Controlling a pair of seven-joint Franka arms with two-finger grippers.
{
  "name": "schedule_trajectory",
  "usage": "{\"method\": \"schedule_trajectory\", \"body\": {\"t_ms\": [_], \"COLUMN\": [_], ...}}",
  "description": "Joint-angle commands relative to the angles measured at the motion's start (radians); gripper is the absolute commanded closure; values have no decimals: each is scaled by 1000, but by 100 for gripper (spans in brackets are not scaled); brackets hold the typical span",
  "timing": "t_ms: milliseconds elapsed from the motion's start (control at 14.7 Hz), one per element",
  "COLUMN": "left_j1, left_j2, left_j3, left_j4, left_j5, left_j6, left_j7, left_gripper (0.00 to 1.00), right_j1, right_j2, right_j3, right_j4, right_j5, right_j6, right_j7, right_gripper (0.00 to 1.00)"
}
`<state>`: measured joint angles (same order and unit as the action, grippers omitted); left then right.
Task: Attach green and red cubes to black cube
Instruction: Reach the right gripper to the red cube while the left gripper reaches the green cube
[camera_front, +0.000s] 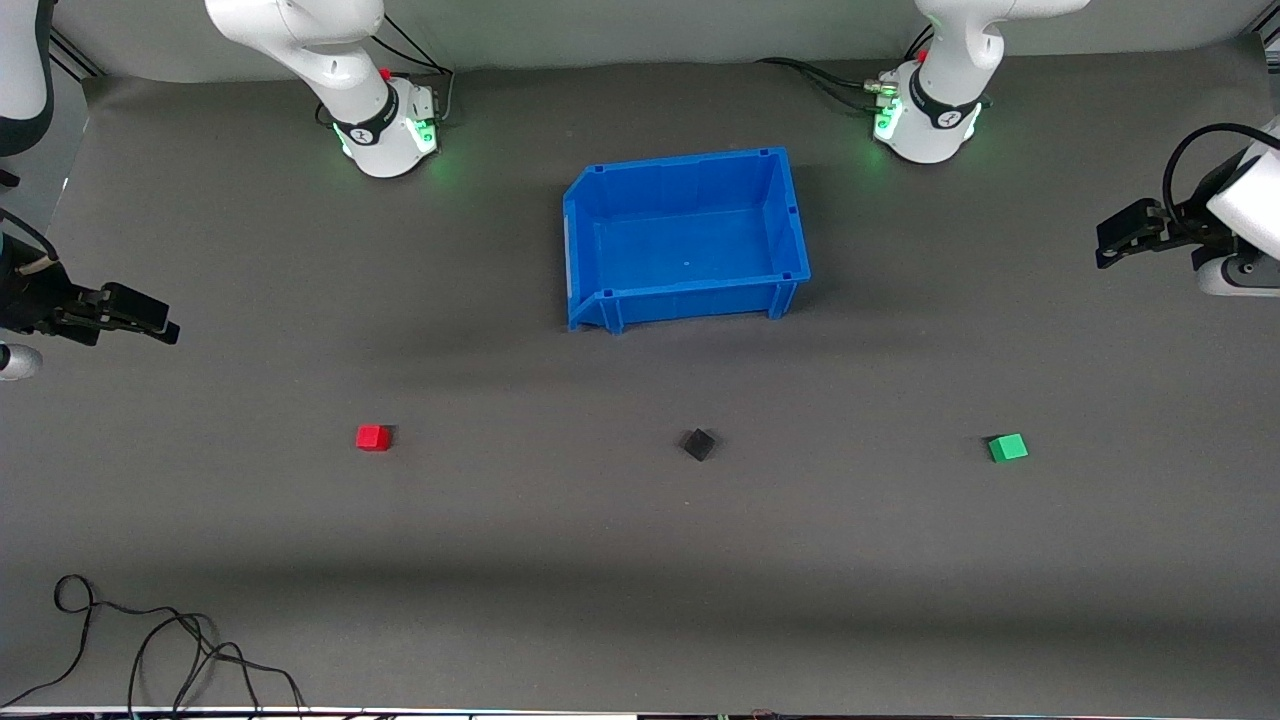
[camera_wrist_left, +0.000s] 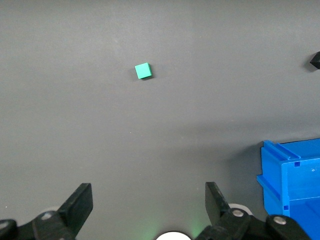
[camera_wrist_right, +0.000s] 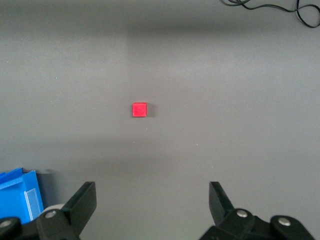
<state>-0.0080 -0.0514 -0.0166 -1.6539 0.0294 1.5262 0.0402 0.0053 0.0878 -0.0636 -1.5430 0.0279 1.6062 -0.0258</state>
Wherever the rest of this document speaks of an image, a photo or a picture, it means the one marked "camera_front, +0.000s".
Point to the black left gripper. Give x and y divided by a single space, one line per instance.
1186 226

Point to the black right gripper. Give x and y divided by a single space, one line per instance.
30 297

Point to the green cube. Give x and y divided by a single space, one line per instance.
1008 447

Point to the red cube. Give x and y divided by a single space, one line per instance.
372 437

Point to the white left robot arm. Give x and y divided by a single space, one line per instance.
940 110

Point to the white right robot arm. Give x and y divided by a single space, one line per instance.
300 40

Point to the black cube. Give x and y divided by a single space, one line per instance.
699 443

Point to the blue plastic bin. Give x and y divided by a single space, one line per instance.
690 240

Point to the dark grey table mat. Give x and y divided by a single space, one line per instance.
640 560

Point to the aluminium frame rail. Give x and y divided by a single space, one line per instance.
1268 40
75 55

